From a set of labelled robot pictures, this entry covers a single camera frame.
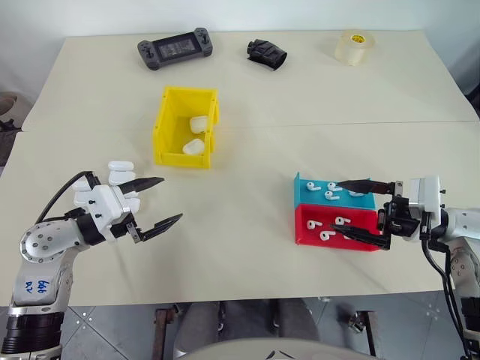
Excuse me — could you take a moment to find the yellow plastic bin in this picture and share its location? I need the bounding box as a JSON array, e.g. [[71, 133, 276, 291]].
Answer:
[[152, 85, 220, 170]]

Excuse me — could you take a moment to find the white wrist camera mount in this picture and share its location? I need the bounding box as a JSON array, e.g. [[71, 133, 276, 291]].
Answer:
[[407, 175, 448, 226], [88, 184, 131, 243]]

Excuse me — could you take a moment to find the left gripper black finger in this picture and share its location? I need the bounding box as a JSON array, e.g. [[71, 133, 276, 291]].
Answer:
[[118, 177, 166, 194], [127, 213, 184, 244]]

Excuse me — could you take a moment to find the black folded pouch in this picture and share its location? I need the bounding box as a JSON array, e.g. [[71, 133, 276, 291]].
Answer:
[[246, 37, 289, 71]]

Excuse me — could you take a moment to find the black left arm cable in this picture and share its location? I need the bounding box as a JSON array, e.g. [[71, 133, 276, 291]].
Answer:
[[35, 170, 102, 226]]

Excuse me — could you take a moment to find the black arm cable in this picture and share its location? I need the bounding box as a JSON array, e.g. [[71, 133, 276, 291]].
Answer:
[[419, 211, 473, 360], [35, 170, 102, 226]]

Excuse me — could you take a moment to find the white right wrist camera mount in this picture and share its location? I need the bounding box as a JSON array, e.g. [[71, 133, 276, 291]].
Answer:
[[407, 175, 448, 226]]

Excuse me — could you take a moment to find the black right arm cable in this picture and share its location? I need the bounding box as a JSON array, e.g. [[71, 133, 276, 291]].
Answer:
[[419, 211, 473, 360]]

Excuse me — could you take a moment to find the dark bag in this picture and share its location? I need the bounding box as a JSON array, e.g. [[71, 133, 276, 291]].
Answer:
[[0, 93, 23, 167]]

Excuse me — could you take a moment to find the rusty metal table frame bar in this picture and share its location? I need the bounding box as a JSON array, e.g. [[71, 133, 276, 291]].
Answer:
[[154, 304, 179, 360], [347, 309, 378, 357]]

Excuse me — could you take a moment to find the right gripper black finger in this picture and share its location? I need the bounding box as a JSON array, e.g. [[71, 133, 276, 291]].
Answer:
[[329, 223, 392, 251], [337, 179, 396, 196]]

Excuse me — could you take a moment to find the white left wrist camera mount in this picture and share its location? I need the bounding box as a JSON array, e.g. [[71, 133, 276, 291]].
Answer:
[[88, 184, 131, 243]]

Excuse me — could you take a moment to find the grey handheld game controller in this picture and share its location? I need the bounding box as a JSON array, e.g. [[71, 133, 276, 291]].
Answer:
[[136, 26, 215, 71]]

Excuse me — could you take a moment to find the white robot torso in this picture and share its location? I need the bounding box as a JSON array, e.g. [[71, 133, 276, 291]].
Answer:
[[186, 338, 362, 360]]

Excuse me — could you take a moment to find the blue plastic tray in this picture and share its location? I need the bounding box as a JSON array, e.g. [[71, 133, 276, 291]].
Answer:
[[290, 172, 378, 210]]

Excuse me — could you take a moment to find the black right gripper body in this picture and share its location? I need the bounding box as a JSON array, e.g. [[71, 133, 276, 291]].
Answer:
[[376, 180, 423, 245]]

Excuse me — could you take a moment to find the red plastic tray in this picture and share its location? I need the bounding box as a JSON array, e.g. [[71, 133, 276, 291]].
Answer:
[[293, 204, 391, 253]]

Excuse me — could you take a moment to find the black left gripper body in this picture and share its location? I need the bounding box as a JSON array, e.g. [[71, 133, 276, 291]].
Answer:
[[108, 211, 136, 241]]

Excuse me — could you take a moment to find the translucent tape roll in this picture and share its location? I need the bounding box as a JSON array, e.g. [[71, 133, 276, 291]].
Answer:
[[334, 28, 377, 68]]

